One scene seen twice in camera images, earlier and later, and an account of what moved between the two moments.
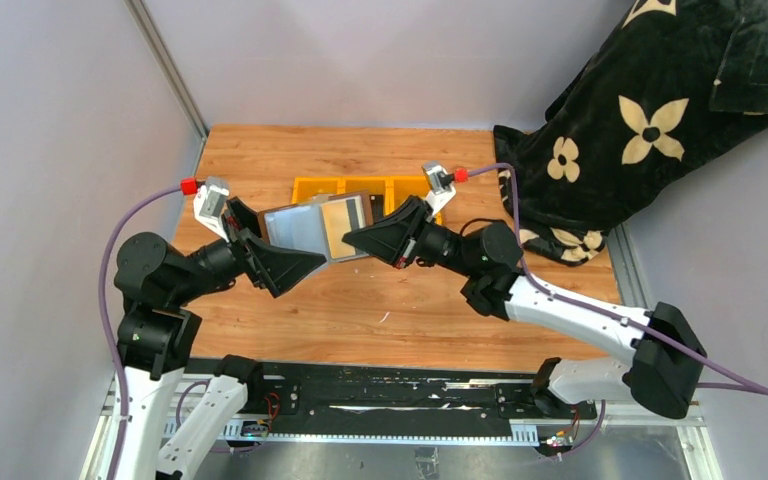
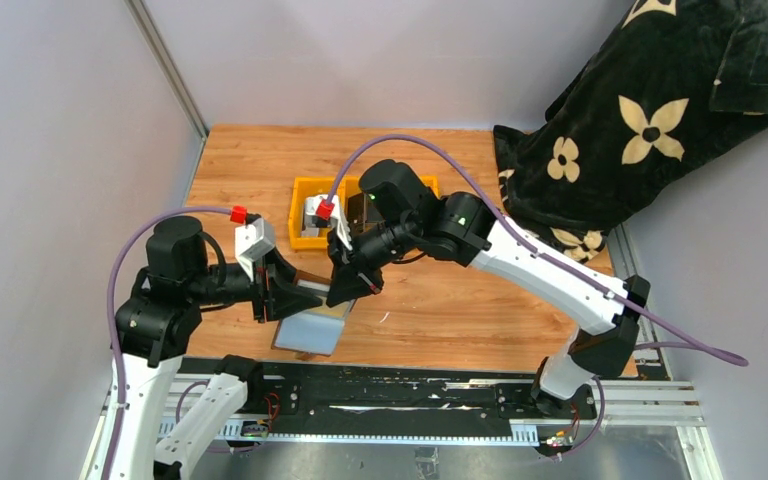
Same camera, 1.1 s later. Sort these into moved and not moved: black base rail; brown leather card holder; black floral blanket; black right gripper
Moved: brown leather card holder; black right gripper
Not moved: black floral blanket; black base rail
